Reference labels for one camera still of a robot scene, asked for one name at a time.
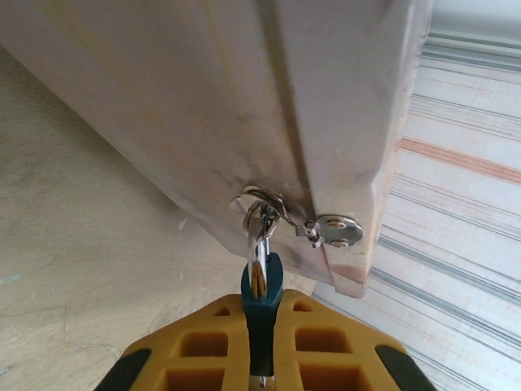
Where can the pink illustrated tin box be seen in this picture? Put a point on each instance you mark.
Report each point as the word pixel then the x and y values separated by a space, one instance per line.
pixel 203 102

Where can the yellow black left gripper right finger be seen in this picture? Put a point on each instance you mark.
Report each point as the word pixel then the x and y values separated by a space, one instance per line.
pixel 285 354

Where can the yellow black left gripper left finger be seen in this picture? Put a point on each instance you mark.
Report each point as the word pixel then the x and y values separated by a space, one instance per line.
pixel 163 358

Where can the small teal padlock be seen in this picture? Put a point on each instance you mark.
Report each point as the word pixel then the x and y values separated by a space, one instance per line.
pixel 260 326

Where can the round metal hasp plate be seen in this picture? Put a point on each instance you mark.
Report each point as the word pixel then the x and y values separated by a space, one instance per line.
pixel 338 232

